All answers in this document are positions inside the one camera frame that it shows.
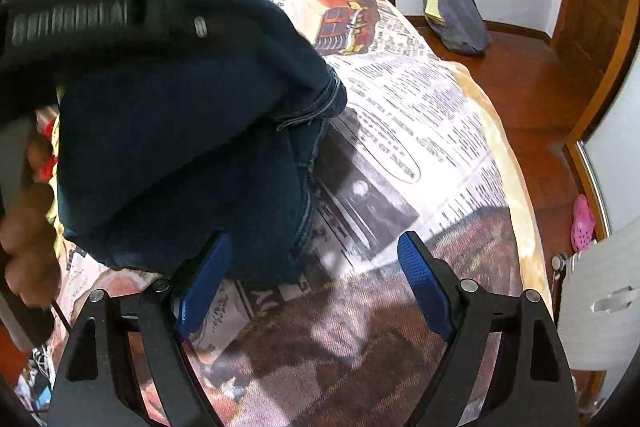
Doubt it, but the white sliding wardrobe door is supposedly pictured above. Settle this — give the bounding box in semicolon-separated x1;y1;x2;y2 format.
578;52;640;237

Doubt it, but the dark blue bag on floor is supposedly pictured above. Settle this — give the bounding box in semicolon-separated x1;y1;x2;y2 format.
423;0;490;56

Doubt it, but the red garment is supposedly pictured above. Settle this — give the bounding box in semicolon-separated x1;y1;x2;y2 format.
39;116;58;182

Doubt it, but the pink croc slipper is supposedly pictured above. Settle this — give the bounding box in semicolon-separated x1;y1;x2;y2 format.
570;194;596;253

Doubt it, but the person's left hand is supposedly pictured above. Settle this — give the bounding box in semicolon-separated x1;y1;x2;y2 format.
1;131;61;308

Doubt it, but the blue denim jacket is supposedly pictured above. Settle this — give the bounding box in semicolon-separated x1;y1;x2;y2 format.
58;0;347;285

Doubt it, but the newspaper print bed quilt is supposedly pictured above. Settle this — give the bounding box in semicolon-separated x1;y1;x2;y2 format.
60;0;548;426

